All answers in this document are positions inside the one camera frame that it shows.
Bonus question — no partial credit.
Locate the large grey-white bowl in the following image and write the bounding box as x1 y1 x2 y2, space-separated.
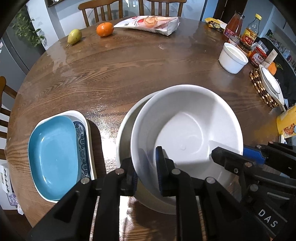
116 92 176 215

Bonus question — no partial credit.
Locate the medium white bowl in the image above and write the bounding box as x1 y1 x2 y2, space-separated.
130 84 244 197

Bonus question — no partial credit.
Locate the patterned square plate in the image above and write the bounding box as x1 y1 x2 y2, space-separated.
31 110 98 204

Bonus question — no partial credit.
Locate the blue oval dish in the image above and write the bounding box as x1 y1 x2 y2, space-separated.
28 115 79 202

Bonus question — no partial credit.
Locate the small white ramekin cup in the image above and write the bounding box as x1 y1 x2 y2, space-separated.
218 42 248 74

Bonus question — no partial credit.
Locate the yellow food box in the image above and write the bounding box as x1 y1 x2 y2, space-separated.
276 105 296 138

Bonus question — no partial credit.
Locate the beaded wooden trivet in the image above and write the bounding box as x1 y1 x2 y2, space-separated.
249 68 279 108

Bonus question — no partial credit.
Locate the white plate on trivet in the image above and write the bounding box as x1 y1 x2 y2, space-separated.
259 65 285 106

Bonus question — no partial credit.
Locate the orange fruit by jars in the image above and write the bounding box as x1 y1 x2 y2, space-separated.
267 62 277 76

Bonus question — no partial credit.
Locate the red-lid chili jar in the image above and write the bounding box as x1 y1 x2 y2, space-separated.
249 46 267 68

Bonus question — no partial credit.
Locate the dark-lid brown jar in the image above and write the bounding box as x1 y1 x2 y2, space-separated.
237 42 250 56

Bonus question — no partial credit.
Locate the small white-lid jar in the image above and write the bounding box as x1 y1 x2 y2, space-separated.
227 35 240 47

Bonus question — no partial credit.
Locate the yellow-cap oil bottle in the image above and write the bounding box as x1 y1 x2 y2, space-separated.
240 14 262 47

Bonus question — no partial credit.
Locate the yellow snack packet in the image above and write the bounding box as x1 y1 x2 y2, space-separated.
205 18 227 33

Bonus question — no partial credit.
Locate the dark door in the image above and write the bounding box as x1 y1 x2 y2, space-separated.
213 0 247 23

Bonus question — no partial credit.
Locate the orange tangerine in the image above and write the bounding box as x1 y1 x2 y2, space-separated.
96 22 114 38

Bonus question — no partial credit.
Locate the green pear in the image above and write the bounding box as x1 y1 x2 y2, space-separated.
66 29 82 47

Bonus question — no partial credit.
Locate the wooden chair left side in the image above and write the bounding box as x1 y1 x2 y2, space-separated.
0 76 17 160

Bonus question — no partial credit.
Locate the wooden chair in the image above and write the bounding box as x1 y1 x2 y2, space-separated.
0 76 17 160
78 0 123 28
138 0 187 17

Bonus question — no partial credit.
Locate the white snack bag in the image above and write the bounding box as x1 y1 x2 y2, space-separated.
114 16 180 36

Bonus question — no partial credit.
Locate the grey refrigerator with magnets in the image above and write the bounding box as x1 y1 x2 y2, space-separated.
1 23 45 91

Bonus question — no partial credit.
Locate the wooden chair back right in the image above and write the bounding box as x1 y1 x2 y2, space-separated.
138 0 187 17

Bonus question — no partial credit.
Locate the wooden chair back left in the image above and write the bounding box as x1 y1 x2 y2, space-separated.
78 0 123 28

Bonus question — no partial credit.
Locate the hanging green vine plant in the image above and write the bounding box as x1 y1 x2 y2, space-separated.
11 9 46 47

